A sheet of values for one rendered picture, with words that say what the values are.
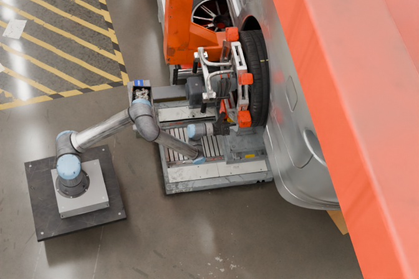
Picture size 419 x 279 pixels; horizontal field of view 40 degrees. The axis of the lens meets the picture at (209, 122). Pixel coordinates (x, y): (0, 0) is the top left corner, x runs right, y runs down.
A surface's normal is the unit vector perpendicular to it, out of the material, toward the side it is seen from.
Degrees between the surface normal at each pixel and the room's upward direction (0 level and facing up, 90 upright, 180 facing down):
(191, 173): 0
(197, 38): 90
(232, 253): 0
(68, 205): 0
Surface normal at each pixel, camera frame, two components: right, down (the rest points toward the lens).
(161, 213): 0.09, -0.54
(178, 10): 0.18, 0.84
